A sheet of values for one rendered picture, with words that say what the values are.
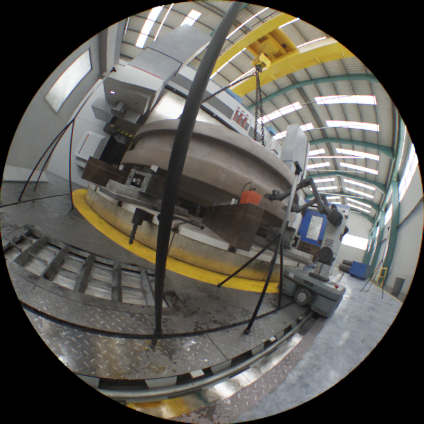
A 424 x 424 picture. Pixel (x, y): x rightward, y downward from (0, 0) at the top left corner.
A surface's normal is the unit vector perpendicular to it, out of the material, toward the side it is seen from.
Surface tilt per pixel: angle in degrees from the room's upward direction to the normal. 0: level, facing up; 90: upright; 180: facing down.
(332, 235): 90
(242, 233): 90
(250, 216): 90
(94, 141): 90
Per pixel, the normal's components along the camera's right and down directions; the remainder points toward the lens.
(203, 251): 0.12, 0.00
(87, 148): 0.53, 0.15
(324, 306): -0.83, -0.33
